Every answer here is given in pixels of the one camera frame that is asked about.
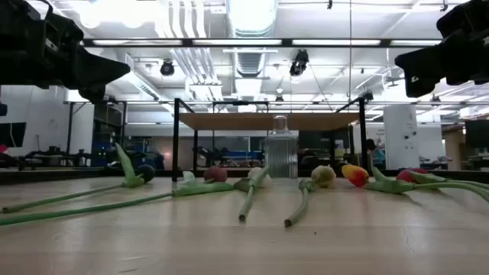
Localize black table edge rail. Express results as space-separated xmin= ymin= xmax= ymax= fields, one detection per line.
xmin=0 ymin=167 xmax=489 ymax=186

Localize bright red artificial tulip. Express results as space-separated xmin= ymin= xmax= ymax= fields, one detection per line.
xmin=396 ymin=167 xmax=489 ymax=190

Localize yellow orange artificial tulip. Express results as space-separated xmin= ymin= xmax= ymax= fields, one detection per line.
xmin=342 ymin=163 xmax=489 ymax=203

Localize person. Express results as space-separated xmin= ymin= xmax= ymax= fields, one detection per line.
xmin=365 ymin=138 xmax=387 ymax=170

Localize wooden shelf with black frame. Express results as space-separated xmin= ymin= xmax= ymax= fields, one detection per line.
xmin=171 ymin=97 xmax=370 ymax=183

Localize pink yellow artificial tulip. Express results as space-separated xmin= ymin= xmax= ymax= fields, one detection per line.
xmin=283 ymin=164 xmax=337 ymax=228

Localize black overhead frame bar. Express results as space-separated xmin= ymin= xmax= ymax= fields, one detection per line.
xmin=82 ymin=37 xmax=444 ymax=48

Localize black monitor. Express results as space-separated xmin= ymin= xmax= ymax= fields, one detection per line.
xmin=297 ymin=129 xmax=351 ymax=150
xmin=464 ymin=119 xmax=489 ymax=150
xmin=0 ymin=121 xmax=28 ymax=149

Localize white artificial tulip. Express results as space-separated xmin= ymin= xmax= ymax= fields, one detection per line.
xmin=233 ymin=164 xmax=273 ymax=223

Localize black ceiling spotlight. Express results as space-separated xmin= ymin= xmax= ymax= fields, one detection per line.
xmin=159 ymin=59 xmax=176 ymax=77

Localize dark blue artificial tulip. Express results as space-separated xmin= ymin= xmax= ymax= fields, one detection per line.
xmin=1 ymin=143 xmax=157 ymax=214

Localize thin vertical hanging pole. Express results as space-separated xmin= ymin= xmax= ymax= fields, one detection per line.
xmin=348 ymin=0 xmax=353 ymax=103

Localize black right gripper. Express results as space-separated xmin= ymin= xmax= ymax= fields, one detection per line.
xmin=395 ymin=0 xmax=489 ymax=99

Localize silver ventilation duct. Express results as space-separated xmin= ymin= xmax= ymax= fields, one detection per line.
xmin=225 ymin=0 xmax=280 ymax=39

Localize ribbed clear glass vase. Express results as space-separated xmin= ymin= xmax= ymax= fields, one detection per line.
xmin=264 ymin=114 xmax=300 ymax=180

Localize dark red artificial tulip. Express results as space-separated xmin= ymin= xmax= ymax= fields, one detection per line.
xmin=0 ymin=166 xmax=235 ymax=226

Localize white pillar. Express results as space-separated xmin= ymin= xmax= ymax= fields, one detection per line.
xmin=383 ymin=104 xmax=420 ymax=171

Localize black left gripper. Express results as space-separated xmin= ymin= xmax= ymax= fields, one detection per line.
xmin=0 ymin=0 xmax=131 ymax=105

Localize black overhead camera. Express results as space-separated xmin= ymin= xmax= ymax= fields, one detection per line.
xmin=289 ymin=48 xmax=310 ymax=77

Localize black metal background frame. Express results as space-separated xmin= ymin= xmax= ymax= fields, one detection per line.
xmin=63 ymin=99 xmax=129 ymax=169

